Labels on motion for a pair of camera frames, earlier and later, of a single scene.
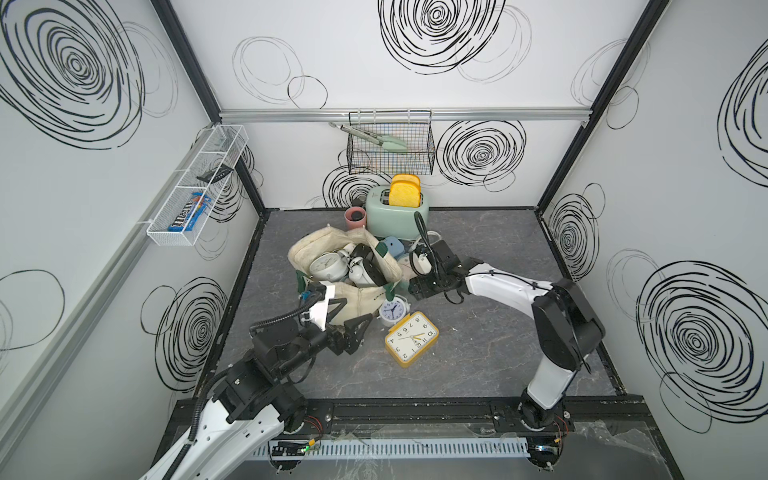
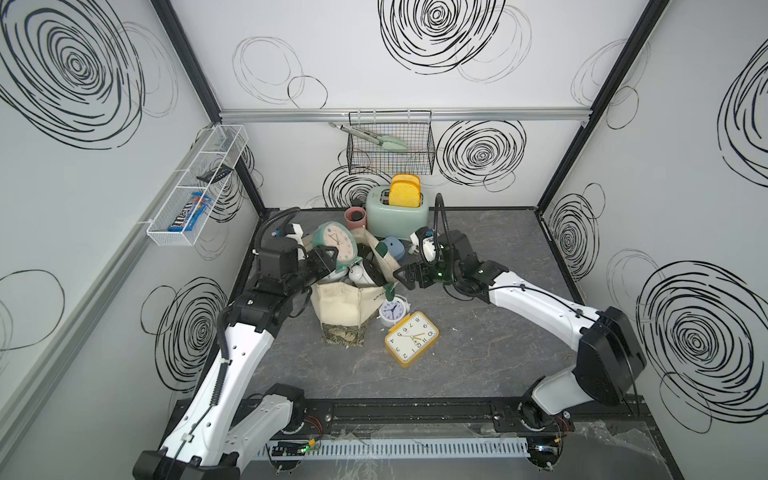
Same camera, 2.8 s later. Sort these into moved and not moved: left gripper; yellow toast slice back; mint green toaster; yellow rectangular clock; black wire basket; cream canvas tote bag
Moved: left gripper; cream canvas tote bag
Not moved: mint green toaster; black wire basket; yellow toast slice back; yellow rectangular clock
